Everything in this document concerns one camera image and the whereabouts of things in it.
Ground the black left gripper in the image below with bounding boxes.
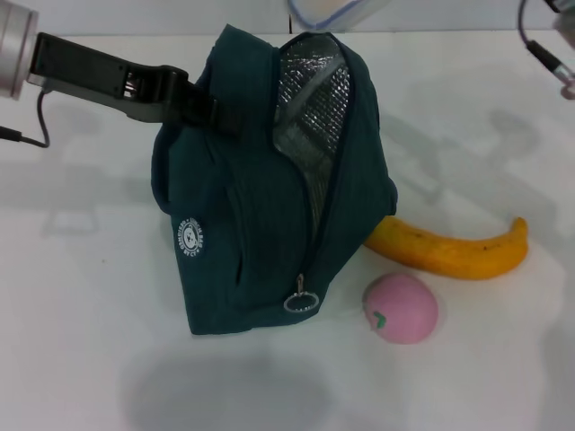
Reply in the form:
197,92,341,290
27,31,247,138

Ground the teal insulated lunch bag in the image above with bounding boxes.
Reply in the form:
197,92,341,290
150,24,400,337

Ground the clear plastic lunch box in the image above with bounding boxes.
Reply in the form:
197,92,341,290
287,0,391,31

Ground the pink peach toy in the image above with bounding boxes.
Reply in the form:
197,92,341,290
362,272,439,346

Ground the yellow banana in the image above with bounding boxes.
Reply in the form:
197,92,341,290
364,216,529,282

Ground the left gripper cable with plug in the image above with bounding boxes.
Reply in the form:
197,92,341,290
0,88,50,149

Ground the gripper cable with plug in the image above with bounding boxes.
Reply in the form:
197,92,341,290
0,88,50,149
516,0,575,101

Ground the metal zipper pull ring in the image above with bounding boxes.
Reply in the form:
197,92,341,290
282,272,319,313

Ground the right gripper cable with plug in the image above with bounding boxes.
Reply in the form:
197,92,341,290
516,0,575,101

